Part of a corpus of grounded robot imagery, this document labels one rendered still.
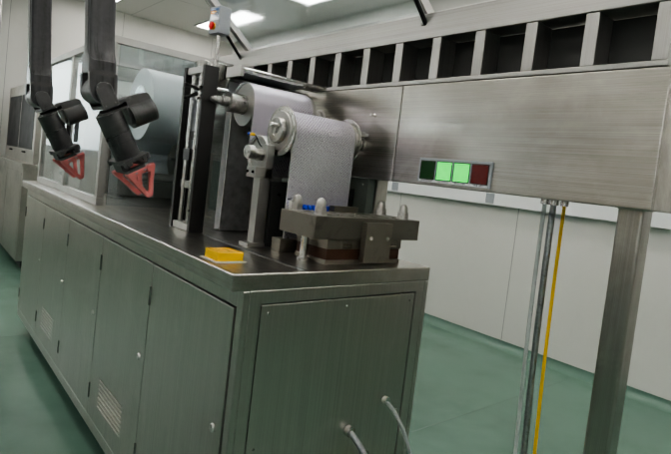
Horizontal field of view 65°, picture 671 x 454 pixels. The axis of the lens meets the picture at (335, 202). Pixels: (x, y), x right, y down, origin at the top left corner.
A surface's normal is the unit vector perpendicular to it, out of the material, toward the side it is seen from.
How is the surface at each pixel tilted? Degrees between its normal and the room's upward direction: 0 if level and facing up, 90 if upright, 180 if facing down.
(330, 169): 90
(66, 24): 90
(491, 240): 90
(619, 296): 90
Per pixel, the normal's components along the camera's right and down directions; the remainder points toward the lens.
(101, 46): 0.63, 0.00
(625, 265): -0.76, -0.06
